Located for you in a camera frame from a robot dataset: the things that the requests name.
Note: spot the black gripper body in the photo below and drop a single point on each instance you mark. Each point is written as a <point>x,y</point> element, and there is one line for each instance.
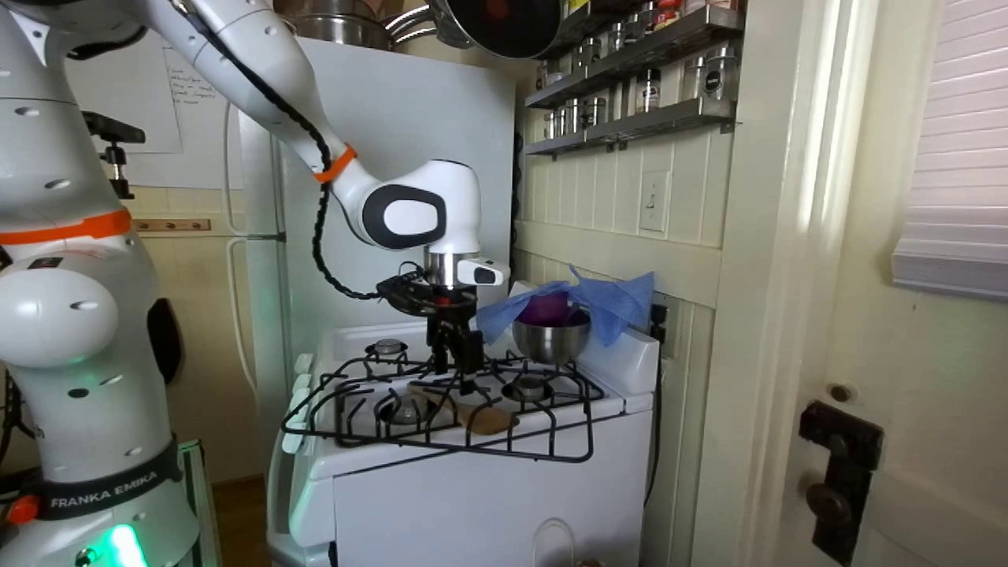
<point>446,302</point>

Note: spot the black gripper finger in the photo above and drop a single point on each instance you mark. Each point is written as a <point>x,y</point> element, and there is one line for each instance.
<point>443,351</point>
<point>469,351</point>

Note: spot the blue striped towel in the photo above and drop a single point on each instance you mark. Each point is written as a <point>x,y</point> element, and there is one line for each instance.
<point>616,300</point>

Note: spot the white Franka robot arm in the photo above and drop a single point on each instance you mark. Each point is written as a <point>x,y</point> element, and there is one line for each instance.
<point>82,317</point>

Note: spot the round stove burner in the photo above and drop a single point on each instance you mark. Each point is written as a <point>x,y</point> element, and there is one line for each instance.
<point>385,351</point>
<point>528,393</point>

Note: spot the white gas stove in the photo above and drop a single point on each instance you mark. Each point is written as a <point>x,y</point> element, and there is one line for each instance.
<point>472,504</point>

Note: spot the brown round disc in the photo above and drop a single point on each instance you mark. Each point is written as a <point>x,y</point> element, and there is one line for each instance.
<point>495,423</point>

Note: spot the black frying pan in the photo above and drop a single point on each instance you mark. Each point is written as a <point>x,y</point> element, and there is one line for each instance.
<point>506,22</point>

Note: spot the steel pot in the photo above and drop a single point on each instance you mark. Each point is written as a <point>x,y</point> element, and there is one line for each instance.
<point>358,20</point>

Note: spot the white paper sheet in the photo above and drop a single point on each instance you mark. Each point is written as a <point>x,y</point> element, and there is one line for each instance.
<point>193,114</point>

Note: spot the black door lock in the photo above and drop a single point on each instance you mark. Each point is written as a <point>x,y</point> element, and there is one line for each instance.
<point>838,473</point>

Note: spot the white panel door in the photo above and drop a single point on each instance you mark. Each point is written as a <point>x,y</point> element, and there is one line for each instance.
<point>934,419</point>

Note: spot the white window blind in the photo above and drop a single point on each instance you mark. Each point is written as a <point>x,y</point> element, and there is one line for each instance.
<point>955,160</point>

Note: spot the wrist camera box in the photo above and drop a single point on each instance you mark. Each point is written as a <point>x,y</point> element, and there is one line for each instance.
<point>484,276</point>

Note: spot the black wall outlet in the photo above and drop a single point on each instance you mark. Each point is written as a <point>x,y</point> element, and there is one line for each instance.
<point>661,320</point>

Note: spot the cream wall switch plate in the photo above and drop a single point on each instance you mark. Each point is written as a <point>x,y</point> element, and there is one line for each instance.
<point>654,200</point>

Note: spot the metal wall spice rack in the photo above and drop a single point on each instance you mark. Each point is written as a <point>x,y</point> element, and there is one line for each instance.
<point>632,99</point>

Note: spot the black camera on stand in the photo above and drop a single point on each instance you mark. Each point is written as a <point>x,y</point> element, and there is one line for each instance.
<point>114,147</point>

